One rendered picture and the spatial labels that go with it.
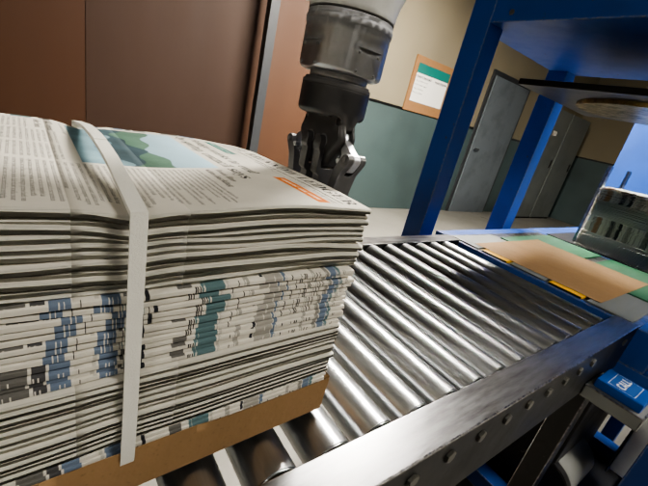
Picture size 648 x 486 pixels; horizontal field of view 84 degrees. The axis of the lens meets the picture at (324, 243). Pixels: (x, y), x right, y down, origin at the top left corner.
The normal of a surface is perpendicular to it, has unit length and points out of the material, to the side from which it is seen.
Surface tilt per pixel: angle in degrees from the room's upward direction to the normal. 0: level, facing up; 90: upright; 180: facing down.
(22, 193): 2
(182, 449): 90
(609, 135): 90
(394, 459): 0
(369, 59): 90
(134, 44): 90
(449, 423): 0
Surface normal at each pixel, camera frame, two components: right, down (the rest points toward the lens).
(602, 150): -0.80, 0.04
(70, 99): 0.56, 0.40
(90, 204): 0.35, -0.91
